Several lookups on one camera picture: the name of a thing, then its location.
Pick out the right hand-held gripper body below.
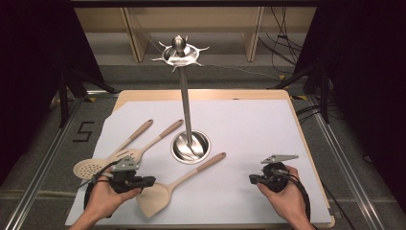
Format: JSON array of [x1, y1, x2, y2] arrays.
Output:
[[259, 154, 300, 194]]

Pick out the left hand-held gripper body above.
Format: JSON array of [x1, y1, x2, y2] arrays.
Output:
[[107, 155, 146, 195]]

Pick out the beige solid spatula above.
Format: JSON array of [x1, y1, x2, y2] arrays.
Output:
[[135, 151, 227, 219]]

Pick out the metal utensil rack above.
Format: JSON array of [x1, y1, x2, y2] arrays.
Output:
[[149, 34, 212, 166]]

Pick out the person's right hand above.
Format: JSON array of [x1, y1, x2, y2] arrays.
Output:
[[256, 164, 309, 222]]

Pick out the person's left hand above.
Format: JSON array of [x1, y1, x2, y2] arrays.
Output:
[[83, 173, 144, 222]]

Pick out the beige perforated skimmer spoon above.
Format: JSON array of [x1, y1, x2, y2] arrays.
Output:
[[72, 118, 154, 180]]

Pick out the white paper sheet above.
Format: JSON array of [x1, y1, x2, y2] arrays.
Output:
[[65, 99, 333, 226]]

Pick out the black tripod stand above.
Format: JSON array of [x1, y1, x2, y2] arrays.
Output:
[[267, 58, 333, 125], [54, 61, 120, 129]]

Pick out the wooden table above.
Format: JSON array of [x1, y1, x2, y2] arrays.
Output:
[[65, 89, 336, 230]]

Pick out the black curtain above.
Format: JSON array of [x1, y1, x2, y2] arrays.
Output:
[[0, 0, 108, 186], [291, 0, 406, 205]]

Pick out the light wooden shelf unit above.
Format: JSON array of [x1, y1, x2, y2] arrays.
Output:
[[74, 7, 318, 63]]

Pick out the left hand-held gripper black cable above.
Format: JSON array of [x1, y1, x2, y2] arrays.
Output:
[[79, 159, 122, 210]]

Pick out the hand-held gripper black cable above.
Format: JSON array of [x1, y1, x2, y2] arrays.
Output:
[[79, 159, 122, 210], [272, 168, 313, 223]]

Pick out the right hand-held gripper black cable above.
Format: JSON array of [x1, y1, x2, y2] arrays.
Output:
[[272, 168, 313, 223]]

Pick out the black cables beside table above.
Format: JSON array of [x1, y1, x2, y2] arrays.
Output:
[[295, 103, 346, 125]]

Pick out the aluminium floor rail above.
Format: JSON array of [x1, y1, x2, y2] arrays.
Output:
[[2, 90, 120, 230], [304, 95, 389, 230]]

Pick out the thin white floor cable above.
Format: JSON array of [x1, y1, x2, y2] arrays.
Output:
[[202, 62, 282, 81]]

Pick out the bundle of black floor cables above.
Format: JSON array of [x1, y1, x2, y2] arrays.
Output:
[[258, 6, 305, 76]]

